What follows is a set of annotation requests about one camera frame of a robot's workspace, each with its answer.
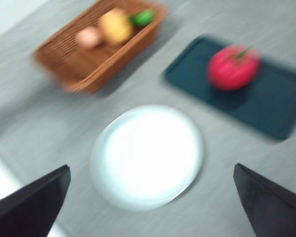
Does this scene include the pale grey round plate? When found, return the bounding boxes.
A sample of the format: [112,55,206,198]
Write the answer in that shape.
[89,104,205,212]

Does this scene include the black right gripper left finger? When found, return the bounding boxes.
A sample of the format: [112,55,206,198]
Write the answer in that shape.
[0,164,72,237]

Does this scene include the dark rectangular tray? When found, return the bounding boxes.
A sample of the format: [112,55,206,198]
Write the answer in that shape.
[161,34,296,142]

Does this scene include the pink egg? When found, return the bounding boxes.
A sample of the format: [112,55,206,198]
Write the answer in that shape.
[75,25,105,49]

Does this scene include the red tomato with green stem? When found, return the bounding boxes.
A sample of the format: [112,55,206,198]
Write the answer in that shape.
[206,43,262,92]

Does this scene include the green pepper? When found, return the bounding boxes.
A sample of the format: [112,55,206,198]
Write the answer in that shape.
[129,8,156,28]

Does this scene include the brown wicker basket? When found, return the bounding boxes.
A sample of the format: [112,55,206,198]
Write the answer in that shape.
[31,0,169,96]

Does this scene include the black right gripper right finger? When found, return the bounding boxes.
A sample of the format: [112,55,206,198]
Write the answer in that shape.
[232,162,296,237]

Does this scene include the yellow-orange potato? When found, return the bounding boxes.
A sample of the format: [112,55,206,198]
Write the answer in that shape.
[98,8,134,47]

